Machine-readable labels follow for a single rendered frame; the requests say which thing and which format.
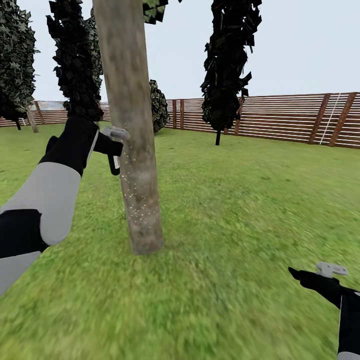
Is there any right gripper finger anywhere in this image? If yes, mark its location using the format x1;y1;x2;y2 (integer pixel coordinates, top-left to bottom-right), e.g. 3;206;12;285
288;267;302;280

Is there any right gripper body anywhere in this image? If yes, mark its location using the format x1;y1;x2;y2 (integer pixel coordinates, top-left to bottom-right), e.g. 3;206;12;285
300;270;340;299

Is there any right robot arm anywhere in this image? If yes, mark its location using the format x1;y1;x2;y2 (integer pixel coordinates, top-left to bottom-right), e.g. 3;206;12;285
288;261;360;360

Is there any pesticide atomizer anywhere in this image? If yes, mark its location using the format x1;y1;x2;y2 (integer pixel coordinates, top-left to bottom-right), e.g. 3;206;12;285
107;154;121;176

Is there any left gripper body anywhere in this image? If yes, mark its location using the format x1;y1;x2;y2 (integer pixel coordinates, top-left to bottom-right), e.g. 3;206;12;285
94;136;124;157

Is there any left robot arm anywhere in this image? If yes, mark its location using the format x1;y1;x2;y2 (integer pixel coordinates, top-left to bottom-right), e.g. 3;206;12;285
0;114;130;297

